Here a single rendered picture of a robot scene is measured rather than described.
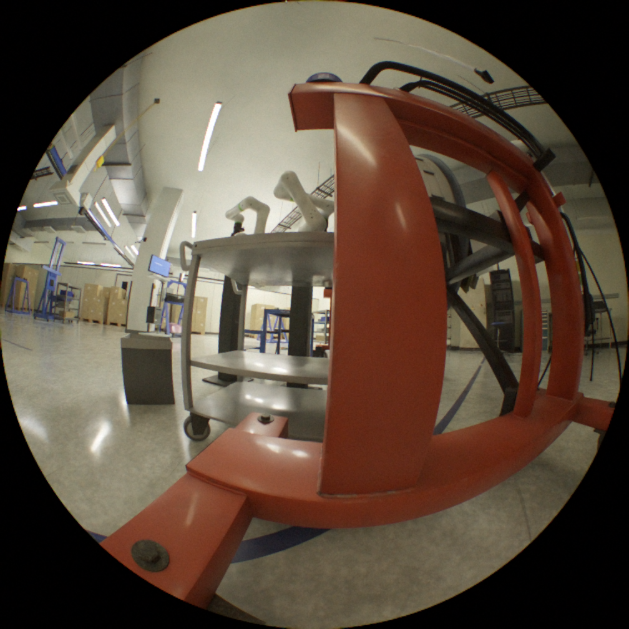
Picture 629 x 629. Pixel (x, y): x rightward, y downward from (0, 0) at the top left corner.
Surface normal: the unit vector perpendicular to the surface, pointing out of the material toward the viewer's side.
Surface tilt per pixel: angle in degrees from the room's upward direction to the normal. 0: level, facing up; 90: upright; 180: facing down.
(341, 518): 90
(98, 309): 90
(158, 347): 90
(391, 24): 180
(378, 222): 90
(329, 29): 180
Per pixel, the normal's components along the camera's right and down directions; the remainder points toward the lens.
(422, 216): -0.07, -0.10
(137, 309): 0.57, -0.04
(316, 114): -0.05, 0.99
